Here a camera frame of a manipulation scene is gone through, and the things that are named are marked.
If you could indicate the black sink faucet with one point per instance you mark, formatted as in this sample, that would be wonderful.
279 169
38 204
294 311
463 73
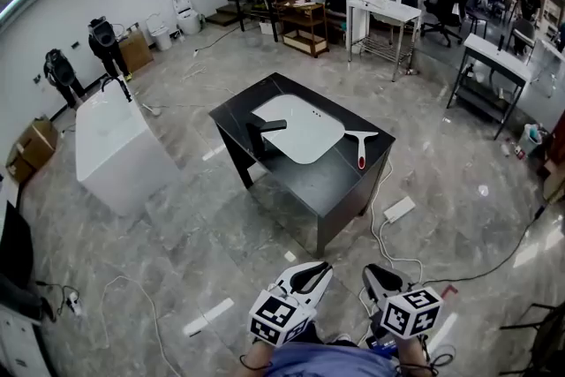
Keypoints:
256 134

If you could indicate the large cardboard box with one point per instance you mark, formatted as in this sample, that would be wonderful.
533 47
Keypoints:
39 143

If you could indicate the white shower head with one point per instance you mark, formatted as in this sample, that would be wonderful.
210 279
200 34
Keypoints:
150 109

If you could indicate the white bathtub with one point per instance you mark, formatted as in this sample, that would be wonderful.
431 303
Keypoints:
115 154

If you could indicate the black left wristband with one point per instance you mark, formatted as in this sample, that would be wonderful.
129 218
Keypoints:
253 364

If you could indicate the white sink stand with faucet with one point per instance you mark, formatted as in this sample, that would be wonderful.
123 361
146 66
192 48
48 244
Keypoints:
388 9

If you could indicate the black right wristband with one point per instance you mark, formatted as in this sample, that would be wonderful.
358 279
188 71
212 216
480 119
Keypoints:
412 366

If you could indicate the black office chair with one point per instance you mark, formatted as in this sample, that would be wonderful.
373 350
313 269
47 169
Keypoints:
450 0

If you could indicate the small cardboard box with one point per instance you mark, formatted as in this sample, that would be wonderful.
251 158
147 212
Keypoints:
20 170

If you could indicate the white-topped black frame washstand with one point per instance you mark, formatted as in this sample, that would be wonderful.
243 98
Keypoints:
494 53

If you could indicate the black table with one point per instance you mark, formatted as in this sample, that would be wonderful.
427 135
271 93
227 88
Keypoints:
326 181

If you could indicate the small white toilet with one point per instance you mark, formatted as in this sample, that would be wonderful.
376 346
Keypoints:
161 35

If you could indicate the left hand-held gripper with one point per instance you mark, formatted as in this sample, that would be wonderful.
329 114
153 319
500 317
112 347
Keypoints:
276 315

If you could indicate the white power strip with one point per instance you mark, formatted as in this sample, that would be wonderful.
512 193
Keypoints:
399 208

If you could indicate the tall cardboard box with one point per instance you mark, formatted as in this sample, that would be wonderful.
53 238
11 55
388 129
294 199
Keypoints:
137 50

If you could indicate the white and red squeegee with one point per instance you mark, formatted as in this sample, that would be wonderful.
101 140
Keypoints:
363 148

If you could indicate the wooden shelf cart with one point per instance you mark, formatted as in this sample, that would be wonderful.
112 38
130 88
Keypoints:
304 20

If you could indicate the white toilet with raised lid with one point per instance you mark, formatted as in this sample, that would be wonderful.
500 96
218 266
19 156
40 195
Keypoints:
187 17

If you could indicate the person's right forearm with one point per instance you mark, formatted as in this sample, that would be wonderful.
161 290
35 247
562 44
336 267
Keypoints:
412 355

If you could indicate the black wristband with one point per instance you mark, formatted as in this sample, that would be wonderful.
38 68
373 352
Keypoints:
412 366
253 364

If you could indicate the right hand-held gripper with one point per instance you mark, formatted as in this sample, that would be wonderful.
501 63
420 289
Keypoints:
410 313

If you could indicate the phone with lit screen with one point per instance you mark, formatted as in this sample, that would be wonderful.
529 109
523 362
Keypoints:
381 344

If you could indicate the black bathtub faucet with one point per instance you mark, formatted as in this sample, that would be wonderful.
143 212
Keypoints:
125 90

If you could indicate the white sink basin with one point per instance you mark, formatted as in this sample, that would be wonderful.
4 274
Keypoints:
304 132

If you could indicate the person's left forearm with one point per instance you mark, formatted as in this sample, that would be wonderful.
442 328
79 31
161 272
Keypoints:
260 359

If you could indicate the white bucket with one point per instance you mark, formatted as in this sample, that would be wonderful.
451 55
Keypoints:
529 141

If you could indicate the ceiling tube light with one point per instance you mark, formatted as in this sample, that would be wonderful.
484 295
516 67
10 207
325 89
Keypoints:
17 0

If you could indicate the person's blue shirt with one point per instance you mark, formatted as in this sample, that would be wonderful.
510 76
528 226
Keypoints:
331 362

